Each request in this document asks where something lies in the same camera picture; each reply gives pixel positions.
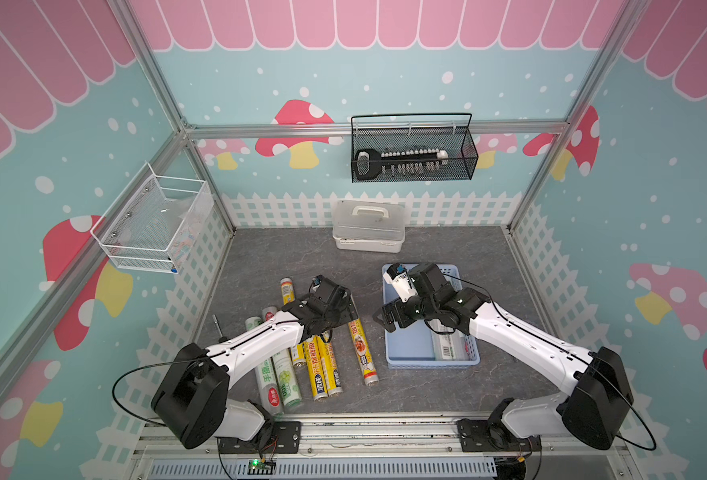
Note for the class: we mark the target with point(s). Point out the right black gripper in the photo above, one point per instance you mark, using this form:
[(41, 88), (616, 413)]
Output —
[(397, 306)]

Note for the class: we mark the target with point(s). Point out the blue plastic basket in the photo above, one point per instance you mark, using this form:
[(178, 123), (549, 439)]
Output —
[(411, 347)]

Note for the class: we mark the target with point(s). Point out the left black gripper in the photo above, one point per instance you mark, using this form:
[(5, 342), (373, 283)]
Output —
[(347, 312)]

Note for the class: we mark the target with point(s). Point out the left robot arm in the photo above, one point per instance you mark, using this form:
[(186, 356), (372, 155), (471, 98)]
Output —
[(192, 399)]

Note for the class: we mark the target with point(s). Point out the white lidded storage box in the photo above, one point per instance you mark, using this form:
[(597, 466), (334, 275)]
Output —
[(368, 226)]

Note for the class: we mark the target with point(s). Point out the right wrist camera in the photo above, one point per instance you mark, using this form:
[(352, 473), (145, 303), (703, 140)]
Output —
[(397, 276)]

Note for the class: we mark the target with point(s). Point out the black wire wall basket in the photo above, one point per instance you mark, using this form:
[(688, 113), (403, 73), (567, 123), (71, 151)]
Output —
[(412, 147)]

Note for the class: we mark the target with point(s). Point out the short yellow wrap roll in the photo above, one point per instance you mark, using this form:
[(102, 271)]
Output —
[(296, 352)]

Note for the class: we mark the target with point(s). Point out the black socket bit holder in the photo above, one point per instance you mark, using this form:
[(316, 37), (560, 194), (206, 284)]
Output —
[(370, 164)]

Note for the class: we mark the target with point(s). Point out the green led circuit board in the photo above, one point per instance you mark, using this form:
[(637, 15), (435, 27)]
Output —
[(261, 467)]

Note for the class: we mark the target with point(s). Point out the aluminium front rail frame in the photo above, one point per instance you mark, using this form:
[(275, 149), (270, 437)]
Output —
[(420, 445)]

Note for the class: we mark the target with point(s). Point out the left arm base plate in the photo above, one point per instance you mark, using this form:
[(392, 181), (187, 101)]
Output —
[(275, 437)]

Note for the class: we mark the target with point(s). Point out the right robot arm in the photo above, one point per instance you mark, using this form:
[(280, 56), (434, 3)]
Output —
[(593, 392)]

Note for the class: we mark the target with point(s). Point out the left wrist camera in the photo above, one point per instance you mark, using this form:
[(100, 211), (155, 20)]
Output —
[(315, 282)]

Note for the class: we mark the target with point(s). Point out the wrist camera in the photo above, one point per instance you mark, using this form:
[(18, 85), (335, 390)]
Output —
[(397, 276), (315, 282)]

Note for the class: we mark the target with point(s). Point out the orange black screwdriver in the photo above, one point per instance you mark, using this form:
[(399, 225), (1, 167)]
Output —
[(221, 336)]

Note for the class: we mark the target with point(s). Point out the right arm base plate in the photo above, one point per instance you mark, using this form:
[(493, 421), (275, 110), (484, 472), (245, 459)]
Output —
[(482, 436)]

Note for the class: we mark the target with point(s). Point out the white wire wall basket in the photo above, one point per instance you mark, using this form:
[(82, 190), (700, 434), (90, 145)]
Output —
[(154, 225)]

